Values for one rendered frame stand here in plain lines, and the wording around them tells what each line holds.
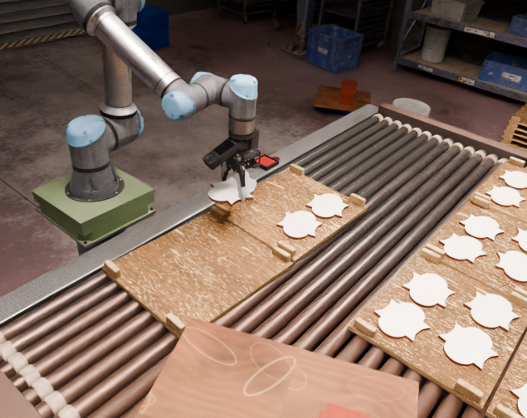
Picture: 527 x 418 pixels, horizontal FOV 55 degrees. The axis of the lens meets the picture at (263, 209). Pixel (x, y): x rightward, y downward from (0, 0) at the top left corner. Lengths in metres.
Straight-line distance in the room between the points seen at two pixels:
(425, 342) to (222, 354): 0.53
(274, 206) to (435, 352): 0.70
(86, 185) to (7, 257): 1.47
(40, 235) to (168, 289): 1.89
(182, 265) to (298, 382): 0.54
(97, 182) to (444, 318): 1.10
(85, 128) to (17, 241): 1.65
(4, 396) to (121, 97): 0.92
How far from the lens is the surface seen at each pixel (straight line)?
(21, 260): 3.05
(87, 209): 1.65
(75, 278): 1.48
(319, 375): 1.09
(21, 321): 1.40
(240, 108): 1.39
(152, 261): 1.47
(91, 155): 1.65
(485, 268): 1.67
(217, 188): 1.55
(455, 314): 1.47
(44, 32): 6.42
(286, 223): 1.61
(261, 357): 1.10
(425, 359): 1.33
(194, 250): 1.50
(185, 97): 1.32
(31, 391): 1.25
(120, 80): 1.66
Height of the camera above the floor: 1.89
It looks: 35 degrees down
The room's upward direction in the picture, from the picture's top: 5 degrees clockwise
